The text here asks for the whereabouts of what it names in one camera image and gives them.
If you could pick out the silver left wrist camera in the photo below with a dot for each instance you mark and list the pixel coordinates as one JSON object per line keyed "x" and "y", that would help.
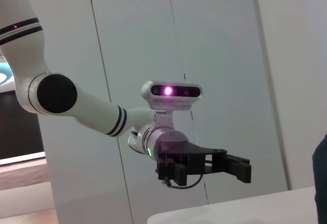
{"x": 176, "y": 103}

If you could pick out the round ceiling light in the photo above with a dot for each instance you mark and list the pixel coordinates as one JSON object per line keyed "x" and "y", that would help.
{"x": 3, "y": 77}

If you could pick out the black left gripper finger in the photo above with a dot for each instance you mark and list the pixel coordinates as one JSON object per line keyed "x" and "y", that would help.
{"x": 238, "y": 159}
{"x": 242, "y": 173}

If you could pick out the dark teal lunch bag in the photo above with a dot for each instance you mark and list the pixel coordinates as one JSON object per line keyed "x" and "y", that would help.
{"x": 321, "y": 183}

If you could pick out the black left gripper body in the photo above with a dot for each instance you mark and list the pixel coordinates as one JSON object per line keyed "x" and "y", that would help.
{"x": 178, "y": 162}

